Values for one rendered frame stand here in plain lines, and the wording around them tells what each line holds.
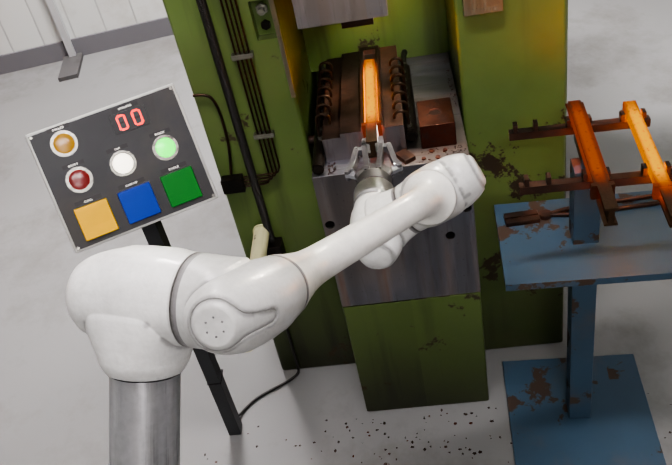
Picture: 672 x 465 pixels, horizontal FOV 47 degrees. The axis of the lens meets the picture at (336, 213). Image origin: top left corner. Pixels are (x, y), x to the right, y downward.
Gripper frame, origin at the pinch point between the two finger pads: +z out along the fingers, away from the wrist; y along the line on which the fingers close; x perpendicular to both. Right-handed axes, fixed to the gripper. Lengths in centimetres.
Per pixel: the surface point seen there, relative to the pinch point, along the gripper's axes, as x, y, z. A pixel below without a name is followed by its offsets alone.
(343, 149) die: -5.2, -7.8, 5.1
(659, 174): -3, 58, -23
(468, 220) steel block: -27.2, 20.3, -1.0
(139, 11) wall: -82, -154, 308
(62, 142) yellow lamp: 17, -66, -11
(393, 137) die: -3.7, 4.7, 5.1
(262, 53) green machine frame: 16.3, -24.2, 19.2
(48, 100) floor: -101, -202, 243
